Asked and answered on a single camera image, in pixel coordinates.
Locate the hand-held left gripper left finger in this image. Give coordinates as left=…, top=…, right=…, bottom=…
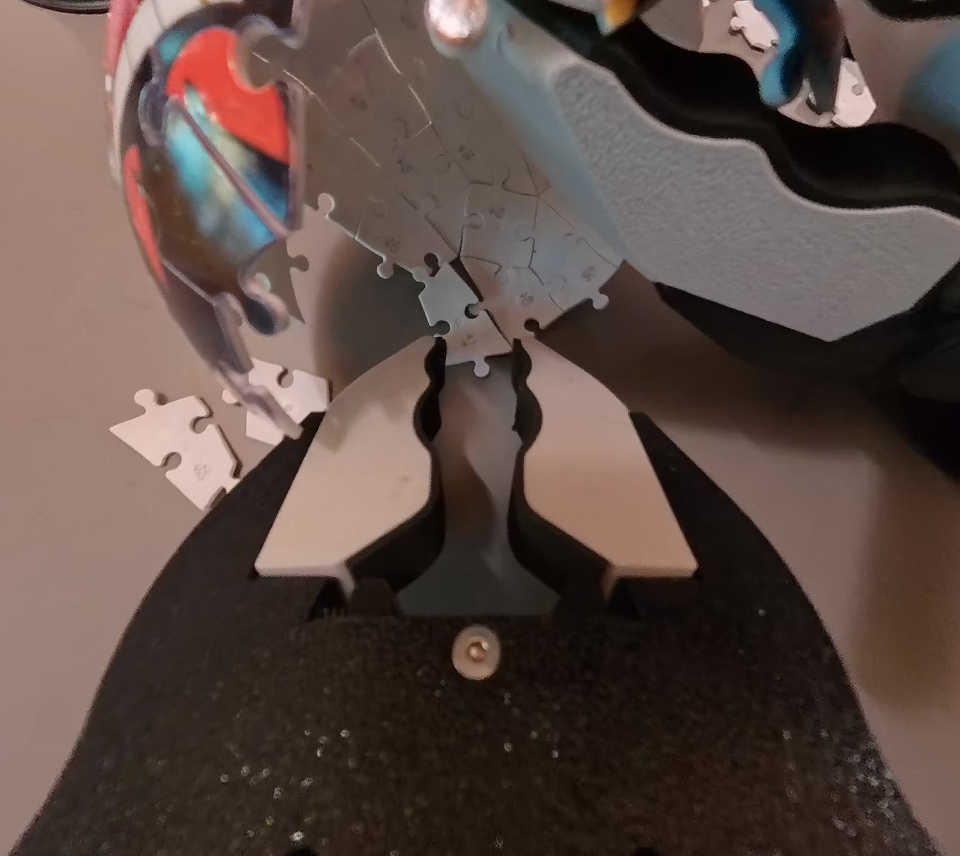
left=253, top=337, right=451, bottom=598

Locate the partly built puzzle ball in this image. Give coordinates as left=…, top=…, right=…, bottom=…
left=105, top=0, right=852, bottom=422

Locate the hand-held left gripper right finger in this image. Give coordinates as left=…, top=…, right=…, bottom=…
left=508, top=338, right=700, bottom=600

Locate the pile of loose puzzle pieces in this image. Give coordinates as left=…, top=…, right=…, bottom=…
left=697, top=0, right=879, bottom=130

